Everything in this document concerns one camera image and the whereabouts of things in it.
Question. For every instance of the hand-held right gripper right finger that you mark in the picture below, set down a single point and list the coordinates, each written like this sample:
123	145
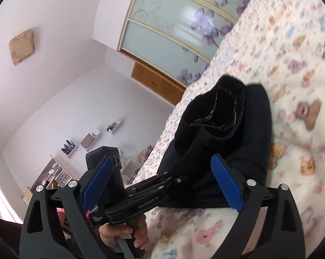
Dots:
227	183

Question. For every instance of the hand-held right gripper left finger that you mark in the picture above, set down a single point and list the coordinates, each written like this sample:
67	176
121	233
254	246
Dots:
96	183

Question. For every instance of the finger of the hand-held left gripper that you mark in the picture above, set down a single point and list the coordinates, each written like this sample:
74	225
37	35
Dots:
170	180
149	190

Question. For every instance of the black pants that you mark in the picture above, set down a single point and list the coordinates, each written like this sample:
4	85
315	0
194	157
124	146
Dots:
232	129

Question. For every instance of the person's left hand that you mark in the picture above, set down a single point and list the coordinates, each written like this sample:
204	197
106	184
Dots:
111	233

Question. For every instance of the pink fabric heap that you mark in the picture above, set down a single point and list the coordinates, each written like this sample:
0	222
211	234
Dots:
145	153

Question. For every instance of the wooden bookshelf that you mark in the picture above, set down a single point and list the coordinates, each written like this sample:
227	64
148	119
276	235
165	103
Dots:
53	175

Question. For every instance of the wooden door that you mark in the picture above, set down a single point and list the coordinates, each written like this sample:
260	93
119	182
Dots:
154	82

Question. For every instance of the person's dark clothing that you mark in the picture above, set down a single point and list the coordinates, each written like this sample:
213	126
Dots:
3	240

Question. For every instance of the bear printed blanket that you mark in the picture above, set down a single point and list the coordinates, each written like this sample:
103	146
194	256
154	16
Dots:
292	86

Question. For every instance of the square ceiling light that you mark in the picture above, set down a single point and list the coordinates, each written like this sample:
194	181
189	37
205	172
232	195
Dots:
21	47

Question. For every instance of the wardrobe with floral glass doors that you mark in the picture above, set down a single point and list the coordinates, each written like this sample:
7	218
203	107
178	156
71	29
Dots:
165	19

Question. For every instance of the wall shelf with beige box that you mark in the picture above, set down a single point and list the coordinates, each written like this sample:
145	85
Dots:
90	140

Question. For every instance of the wall shelf with books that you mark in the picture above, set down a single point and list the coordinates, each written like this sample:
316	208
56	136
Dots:
68	148

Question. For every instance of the wall shelf with small items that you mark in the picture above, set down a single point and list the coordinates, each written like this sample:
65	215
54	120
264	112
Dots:
115	126

